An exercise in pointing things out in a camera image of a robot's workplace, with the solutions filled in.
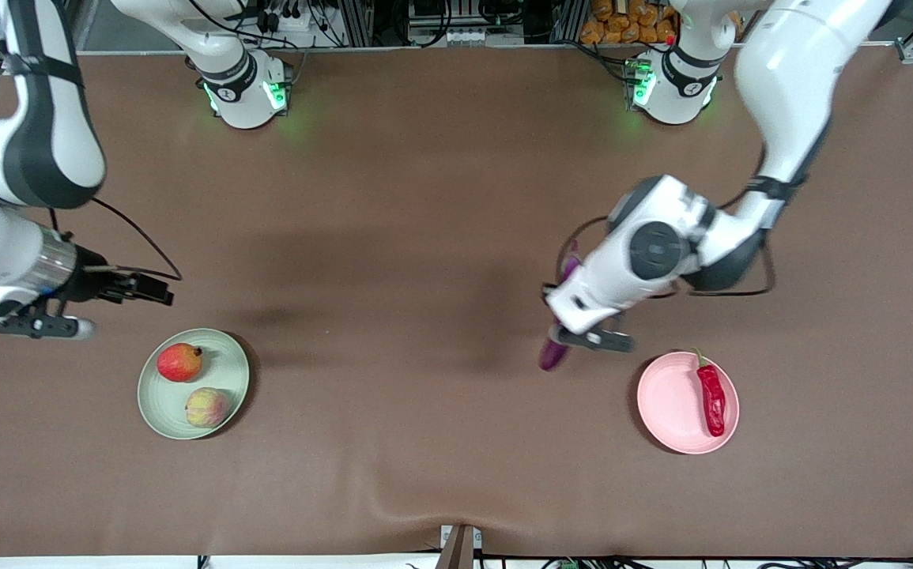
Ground purple eggplant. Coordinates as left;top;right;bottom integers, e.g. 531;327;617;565
538;253;583;372

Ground red pomegranate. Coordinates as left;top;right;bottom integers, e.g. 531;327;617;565
157;343;204;383

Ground pale yellow-pink peach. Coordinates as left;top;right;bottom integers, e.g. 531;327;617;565
185;387;229;429

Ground red chili pepper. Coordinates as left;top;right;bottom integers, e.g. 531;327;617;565
692;348;727;438

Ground pale green round plate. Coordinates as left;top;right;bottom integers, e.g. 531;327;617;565
138;328;251;440

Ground pink round plate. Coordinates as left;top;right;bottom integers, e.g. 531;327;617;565
636;352;740;455

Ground brown table cloth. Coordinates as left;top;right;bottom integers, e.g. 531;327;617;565
0;43;913;559

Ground pile of orange toy food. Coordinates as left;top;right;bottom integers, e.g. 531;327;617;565
580;0;680;45

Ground white table edge bracket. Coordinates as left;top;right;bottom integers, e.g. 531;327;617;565
440;525;483;551

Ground dark camera stand post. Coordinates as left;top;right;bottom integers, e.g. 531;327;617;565
436;526;475;569

